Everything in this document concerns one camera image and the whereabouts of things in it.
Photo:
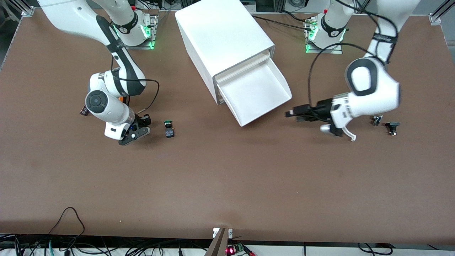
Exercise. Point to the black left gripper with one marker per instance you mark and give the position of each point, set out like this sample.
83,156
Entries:
322,107

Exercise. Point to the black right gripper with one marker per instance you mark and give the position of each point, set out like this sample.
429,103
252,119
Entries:
144,119

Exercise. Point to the white plastic drawer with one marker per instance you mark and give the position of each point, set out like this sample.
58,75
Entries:
256,92
241,67

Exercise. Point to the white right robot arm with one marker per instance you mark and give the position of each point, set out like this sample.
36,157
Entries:
106,103

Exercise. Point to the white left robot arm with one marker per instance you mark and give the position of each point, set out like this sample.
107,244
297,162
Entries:
376,92

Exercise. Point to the white drawer cabinet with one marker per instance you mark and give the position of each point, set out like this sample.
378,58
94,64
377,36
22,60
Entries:
220,32

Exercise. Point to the white curved plastic arc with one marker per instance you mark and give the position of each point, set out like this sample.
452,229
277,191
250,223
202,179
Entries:
352,136

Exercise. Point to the small black contact block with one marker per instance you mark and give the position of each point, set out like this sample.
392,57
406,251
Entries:
84,111

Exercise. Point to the circuit board with red LED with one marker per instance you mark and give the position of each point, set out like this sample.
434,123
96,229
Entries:
231,250

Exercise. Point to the green push button switch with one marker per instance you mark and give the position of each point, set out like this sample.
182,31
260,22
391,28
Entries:
169,132

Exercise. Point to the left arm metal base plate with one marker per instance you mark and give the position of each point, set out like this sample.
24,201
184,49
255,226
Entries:
323,51

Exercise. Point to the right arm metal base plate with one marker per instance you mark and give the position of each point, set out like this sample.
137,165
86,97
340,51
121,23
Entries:
135,47

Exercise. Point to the small black silver switch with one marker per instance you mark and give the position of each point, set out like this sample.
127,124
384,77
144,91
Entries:
376,120

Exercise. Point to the black push button switch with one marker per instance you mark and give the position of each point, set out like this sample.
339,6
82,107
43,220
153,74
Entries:
392,125

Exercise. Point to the aluminium frame extrusion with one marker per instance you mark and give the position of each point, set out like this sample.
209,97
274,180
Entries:
26,10
439,16

